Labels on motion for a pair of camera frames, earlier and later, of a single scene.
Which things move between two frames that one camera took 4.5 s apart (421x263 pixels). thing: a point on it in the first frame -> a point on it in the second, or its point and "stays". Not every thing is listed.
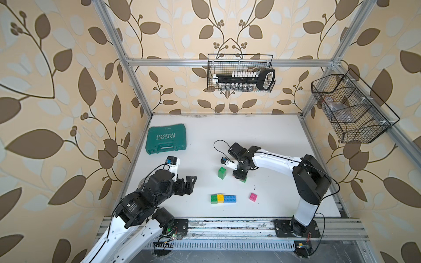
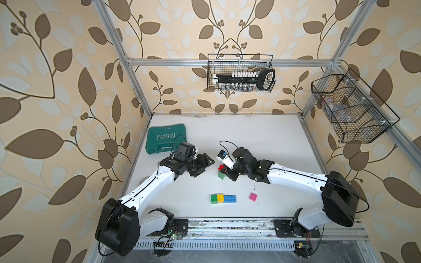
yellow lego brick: x=220 y=198 stays
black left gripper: x=182 y=190 -> x=202 y=165
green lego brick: x=222 y=173 stays
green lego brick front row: x=214 y=199 stays
